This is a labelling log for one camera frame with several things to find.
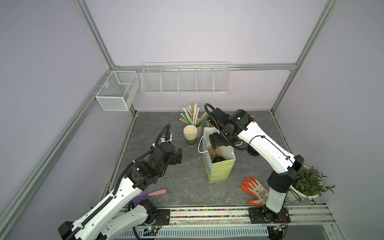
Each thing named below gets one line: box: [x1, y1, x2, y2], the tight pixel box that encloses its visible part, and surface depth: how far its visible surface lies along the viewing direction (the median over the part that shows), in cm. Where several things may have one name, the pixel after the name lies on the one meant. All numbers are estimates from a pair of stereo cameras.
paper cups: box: [183, 124, 198, 147], surface depth 94 cm
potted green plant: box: [286, 165, 336, 202], surface depth 69 cm
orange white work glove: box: [240, 177, 269, 207], surface depth 82 cm
